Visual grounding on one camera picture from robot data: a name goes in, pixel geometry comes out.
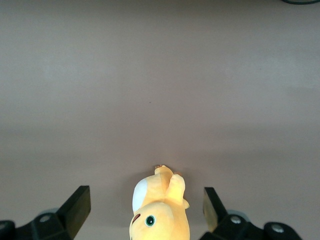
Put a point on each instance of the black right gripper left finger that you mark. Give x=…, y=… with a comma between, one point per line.
x=50, y=222

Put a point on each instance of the yellow plush toy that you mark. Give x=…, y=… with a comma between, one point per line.
x=162, y=220

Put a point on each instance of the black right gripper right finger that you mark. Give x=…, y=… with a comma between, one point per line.
x=237, y=225

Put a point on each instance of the brown table cover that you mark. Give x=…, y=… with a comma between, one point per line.
x=150, y=87

